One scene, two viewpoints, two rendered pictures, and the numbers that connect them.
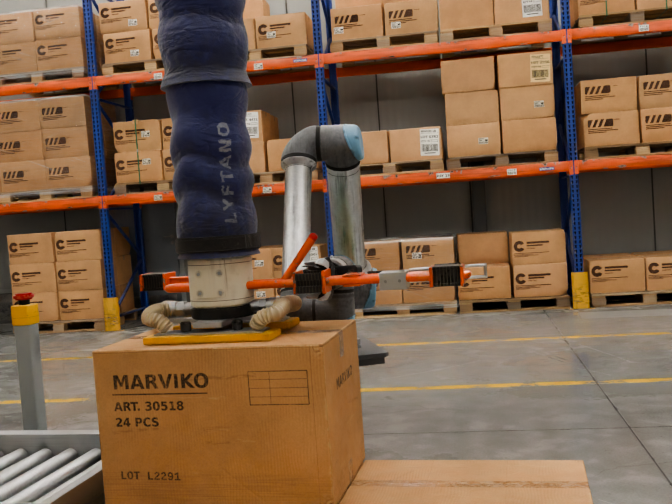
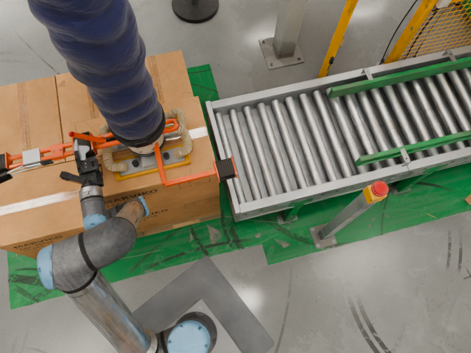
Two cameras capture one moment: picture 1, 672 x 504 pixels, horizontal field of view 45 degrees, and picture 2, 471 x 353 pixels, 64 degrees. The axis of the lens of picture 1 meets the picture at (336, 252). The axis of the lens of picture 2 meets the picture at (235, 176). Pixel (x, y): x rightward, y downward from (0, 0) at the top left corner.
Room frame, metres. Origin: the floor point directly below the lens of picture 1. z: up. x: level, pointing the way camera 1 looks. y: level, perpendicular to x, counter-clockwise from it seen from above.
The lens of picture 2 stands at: (3.01, 0.29, 2.56)
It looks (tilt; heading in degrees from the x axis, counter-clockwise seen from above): 70 degrees down; 149
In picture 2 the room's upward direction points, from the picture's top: 3 degrees clockwise
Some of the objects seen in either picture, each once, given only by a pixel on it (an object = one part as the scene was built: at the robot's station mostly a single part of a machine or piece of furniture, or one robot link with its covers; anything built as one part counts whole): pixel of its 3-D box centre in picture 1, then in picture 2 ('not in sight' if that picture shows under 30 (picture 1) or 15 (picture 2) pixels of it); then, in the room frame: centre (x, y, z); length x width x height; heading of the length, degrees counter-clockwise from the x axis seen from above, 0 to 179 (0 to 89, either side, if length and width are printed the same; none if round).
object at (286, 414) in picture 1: (237, 408); (152, 162); (2.18, 0.29, 0.74); 0.60 x 0.40 x 0.40; 77
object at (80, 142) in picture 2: (312, 281); (84, 145); (2.13, 0.07, 1.07); 0.10 x 0.08 x 0.06; 168
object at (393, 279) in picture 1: (394, 279); (33, 157); (2.08, -0.14, 1.07); 0.07 x 0.07 x 0.04; 78
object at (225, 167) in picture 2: (158, 281); (225, 169); (2.50, 0.55, 1.08); 0.09 x 0.08 x 0.05; 168
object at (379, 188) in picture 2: (23, 298); (378, 189); (2.87, 1.10, 1.02); 0.07 x 0.07 x 0.04
